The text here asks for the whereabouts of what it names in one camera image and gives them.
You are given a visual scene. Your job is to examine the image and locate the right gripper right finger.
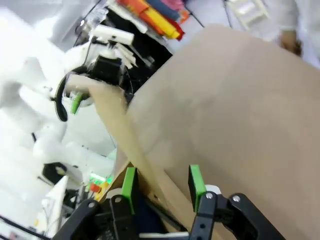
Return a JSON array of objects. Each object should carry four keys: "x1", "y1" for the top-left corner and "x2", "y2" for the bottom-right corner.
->
[{"x1": 187, "y1": 164, "x2": 288, "y2": 240}]

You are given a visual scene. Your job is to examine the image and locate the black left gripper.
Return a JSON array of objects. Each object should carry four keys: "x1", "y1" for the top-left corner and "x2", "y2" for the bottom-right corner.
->
[{"x1": 70, "y1": 53, "x2": 126, "y2": 116}]

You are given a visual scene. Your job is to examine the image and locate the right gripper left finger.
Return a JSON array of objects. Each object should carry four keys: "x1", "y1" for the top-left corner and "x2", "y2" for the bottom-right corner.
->
[{"x1": 53, "y1": 166, "x2": 141, "y2": 240}]

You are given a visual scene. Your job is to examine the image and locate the navy CAMPUS pencil case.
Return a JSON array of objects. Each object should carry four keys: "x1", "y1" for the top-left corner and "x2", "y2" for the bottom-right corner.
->
[{"x1": 136, "y1": 192, "x2": 168, "y2": 238}]

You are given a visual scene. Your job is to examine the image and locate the brown cardboard box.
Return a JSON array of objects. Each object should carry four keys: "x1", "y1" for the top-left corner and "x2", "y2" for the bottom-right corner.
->
[{"x1": 65, "y1": 74, "x2": 226, "y2": 240}]

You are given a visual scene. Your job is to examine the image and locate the person's left forearm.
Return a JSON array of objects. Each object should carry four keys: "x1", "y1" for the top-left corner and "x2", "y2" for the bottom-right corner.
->
[{"x1": 278, "y1": 0, "x2": 320, "y2": 35}]

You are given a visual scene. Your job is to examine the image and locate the person's left hand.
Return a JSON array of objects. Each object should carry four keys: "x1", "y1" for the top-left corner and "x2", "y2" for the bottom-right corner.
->
[{"x1": 279, "y1": 29, "x2": 304, "y2": 58}]

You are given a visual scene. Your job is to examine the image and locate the red emergency stop button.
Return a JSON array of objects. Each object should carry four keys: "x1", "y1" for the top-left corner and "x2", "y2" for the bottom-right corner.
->
[{"x1": 87, "y1": 181, "x2": 110, "y2": 201}]

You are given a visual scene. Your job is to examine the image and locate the colourful rolled fabric stack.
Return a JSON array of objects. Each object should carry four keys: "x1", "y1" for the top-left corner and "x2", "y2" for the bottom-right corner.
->
[{"x1": 116, "y1": 0, "x2": 187, "y2": 41}]

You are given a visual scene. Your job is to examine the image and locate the white plastic crate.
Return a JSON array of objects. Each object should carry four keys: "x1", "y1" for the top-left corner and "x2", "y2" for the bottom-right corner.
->
[{"x1": 228, "y1": 0, "x2": 270, "y2": 29}]

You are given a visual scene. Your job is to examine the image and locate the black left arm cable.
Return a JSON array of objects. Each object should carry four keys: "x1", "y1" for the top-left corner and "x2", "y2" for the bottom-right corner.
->
[{"x1": 53, "y1": 66, "x2": 97, "y2": 123}]

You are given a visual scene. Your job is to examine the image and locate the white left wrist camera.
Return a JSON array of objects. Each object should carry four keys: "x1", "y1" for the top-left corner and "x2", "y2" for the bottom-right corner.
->
[{"x1": 92, "y1": 24, "x2": 135, "y2": 46}]

